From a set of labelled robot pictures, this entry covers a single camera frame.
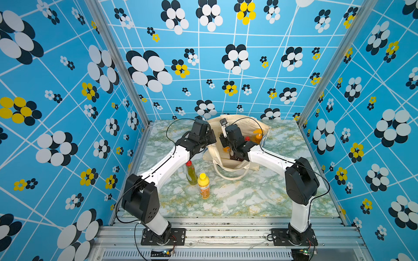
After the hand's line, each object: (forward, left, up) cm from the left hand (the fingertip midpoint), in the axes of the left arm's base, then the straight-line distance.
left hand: (216, 133), depth 84 cm
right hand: (+6, -6, -4) cm, 10 cm away
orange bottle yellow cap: (-26, +6, -4) cm, 27 cm away
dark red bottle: (-1, -16, -3) cm, 17 cm away
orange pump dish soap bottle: (0, -22, -3) cm, 22 cm away
